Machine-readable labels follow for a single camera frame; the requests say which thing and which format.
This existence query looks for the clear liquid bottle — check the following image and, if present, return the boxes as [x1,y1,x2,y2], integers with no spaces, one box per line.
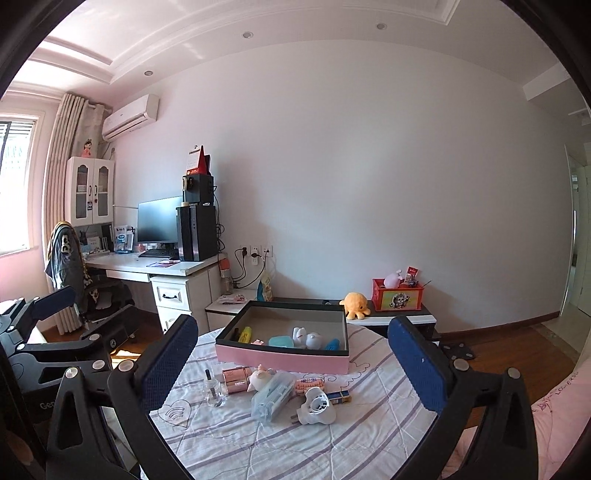
[204,369,224,407]

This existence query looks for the rose gold jar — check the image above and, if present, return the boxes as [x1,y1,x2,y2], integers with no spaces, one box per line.
[222,367,252,394]

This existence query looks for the small blue box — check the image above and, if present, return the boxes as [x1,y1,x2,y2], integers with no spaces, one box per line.
[327,390,352,405]

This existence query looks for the clear plastic pouch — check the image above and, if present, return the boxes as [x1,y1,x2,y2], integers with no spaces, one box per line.
[252,372,296,424]

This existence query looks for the white plug-in device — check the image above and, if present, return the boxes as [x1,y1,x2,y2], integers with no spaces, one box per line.
[290,387,337,425]

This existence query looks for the blue plastic case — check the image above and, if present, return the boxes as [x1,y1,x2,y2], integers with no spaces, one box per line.
[324,338,341,351]

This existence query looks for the yellow highlighter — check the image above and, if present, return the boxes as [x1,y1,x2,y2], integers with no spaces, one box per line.
[238,326,252,344]

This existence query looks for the pink toy teeth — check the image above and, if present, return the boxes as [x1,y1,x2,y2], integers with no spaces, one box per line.
[294,378,325,396]

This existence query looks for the pink bed cover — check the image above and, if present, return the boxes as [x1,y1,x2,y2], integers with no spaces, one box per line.
[440,363,591,480]

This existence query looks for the black office chair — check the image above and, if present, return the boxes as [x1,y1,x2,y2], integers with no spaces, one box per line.
[45,221,140,352]

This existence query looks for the black floor scale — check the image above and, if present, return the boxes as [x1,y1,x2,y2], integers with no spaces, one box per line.
[440,342,476,361]

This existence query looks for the white hutch cabinet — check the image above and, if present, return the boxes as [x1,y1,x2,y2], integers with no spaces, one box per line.
[65,157,115,227]

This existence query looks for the striped white tablecloth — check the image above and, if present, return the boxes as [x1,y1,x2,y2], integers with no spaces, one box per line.
[140,322,440,480]

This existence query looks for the black computer monitor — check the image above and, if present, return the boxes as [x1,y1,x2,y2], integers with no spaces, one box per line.
[136,197,181,243]

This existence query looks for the white desk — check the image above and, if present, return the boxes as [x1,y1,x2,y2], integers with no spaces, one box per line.
[86,253,225,334]

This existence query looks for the glass door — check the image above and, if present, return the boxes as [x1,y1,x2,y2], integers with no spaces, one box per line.
[560,146,580,313]

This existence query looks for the red toy crate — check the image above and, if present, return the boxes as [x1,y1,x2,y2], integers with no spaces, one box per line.
[372,278,424,312]

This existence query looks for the black white low cabinet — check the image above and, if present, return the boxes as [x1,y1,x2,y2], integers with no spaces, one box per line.
[271,297,438,342]

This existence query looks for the black computer tower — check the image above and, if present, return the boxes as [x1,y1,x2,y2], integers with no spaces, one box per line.
[176,203,218,262]

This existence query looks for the white small nightstand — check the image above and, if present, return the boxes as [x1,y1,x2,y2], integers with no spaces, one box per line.
[205,290,256,330]

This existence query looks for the beige curtain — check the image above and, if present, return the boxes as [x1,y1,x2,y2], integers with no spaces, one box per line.
[41,93,112,335]

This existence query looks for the pink pig figurine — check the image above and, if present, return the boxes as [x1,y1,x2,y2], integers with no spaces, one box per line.
[247,364,276,392]

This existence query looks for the black speaker box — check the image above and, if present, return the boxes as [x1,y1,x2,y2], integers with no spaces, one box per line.
[182,174,214,204]

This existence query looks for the yellow octopus plush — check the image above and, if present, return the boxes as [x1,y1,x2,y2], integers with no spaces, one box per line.
[339,292,370,320]

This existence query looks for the pink storage box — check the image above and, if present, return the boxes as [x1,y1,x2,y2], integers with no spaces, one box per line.
[215,301,349,375]

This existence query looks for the red paper bag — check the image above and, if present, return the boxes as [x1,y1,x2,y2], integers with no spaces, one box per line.
[186,145,211,175]

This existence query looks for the white air conditioner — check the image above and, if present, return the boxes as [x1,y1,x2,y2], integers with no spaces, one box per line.
[102,94,159,141]

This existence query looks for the teal small case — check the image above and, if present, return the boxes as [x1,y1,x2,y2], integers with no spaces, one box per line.
[267,335,294,348]

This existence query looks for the white rabbit figurine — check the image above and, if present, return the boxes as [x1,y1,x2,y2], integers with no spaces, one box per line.
[291,327,324,350]

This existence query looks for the white wall socket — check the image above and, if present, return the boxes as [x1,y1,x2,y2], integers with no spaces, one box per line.
[238,245,274,266]

